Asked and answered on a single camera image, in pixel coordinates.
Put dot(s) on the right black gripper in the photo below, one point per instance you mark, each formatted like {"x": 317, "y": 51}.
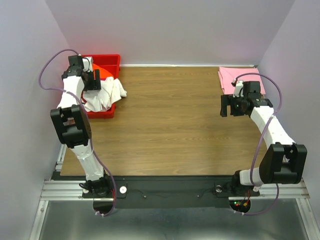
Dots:
{"x": 227, "y": 105}

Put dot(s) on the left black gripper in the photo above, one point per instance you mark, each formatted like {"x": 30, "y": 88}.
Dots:
{"x": 92, "y": 81}

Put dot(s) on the white printed t shirt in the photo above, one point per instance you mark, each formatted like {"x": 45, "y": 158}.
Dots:
{"x": 102, "y": 100}

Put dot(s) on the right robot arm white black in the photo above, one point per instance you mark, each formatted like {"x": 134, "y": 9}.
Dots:
{"x": 284, "y": 160}

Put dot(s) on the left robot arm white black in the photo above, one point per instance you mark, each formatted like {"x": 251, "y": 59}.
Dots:
{"x": 72, "y": 124}

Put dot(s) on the orange t shirt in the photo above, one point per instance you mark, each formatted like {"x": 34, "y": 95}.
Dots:
{"x": 104, "y": 74}

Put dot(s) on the red plastic bin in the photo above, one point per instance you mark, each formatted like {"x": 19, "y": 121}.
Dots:
{"x": 73, "y": 81}

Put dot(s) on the folded pink t shirt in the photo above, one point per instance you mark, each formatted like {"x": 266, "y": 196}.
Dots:
{"x": 227, "y": 75}

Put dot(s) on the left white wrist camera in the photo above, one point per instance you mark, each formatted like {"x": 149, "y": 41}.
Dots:
{"x": 88, "y": 64}

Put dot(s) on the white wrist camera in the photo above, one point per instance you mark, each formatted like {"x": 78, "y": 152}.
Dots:
{"x": 88, "y": 64}
{"x": 238, "y": 88}

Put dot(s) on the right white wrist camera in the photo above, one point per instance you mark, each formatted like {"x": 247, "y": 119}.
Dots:
{"x": 238, "y": 88}

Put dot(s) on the aluminium frame rail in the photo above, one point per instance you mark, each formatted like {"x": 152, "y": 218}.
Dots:
{"x": 70, "y": 190}

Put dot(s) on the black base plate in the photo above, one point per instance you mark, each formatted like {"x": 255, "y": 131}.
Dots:
{"x": 218, "y": 195}

